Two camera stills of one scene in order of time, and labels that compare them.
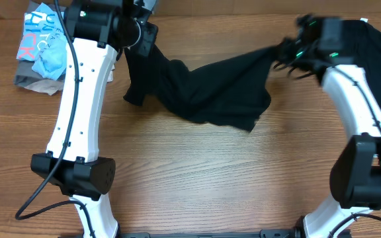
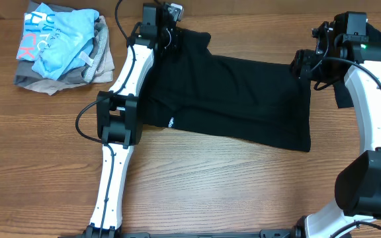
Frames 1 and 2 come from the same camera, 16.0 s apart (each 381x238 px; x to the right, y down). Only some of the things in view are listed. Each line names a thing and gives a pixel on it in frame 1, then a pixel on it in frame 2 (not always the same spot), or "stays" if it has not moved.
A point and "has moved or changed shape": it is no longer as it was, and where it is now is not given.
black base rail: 278,233 stays
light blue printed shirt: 43,41 stays
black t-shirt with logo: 233,90 has moved or changed shape
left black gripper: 149,31 → 177,33
